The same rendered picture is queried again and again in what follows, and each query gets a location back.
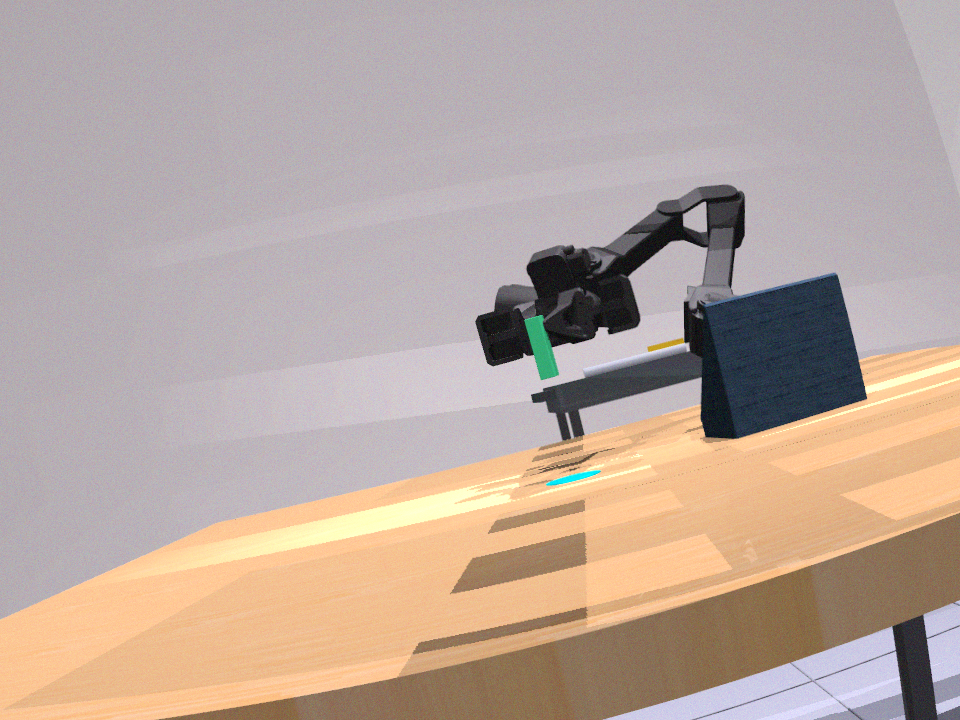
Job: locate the green rectangular block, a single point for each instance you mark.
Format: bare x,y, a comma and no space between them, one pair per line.
541,347

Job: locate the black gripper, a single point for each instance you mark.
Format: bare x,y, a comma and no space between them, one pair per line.
569,317

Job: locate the cyan circle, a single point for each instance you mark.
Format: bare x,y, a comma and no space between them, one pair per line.
574,477

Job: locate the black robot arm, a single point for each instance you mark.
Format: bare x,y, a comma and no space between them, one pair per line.
562,268

